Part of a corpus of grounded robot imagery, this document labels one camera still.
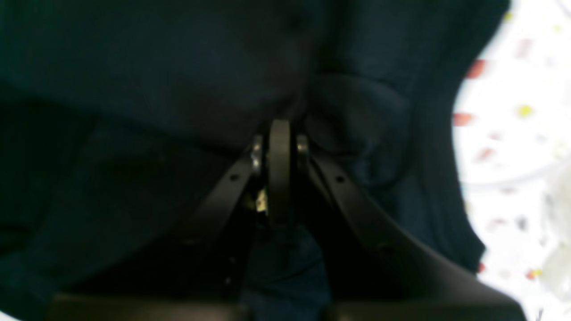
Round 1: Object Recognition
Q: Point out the terrazzo pattern tablecloth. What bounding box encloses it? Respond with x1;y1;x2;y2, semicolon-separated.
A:
453;0;571;321

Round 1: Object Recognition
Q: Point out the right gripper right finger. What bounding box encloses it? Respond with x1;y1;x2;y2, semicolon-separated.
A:
292;136;525;321

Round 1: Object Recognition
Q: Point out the black t-shirt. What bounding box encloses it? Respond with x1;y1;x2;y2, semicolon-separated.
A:
1;0;510;321

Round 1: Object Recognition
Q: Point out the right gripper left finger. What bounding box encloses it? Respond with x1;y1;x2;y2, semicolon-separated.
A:
46;119;291;321

